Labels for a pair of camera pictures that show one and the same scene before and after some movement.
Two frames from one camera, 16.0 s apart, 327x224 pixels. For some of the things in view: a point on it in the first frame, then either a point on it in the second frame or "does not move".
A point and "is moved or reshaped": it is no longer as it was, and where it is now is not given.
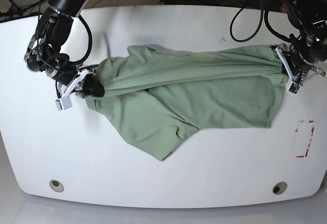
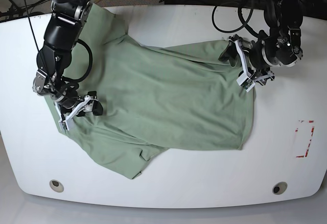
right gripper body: x=296 y=70 -> x=259 y=63
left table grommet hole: x=56 y=185 does not move
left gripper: x=72 y=78 -> x=78 y=104
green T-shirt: x=170 y=95 is moved or reshaped
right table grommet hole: x=279 y=188 does not move
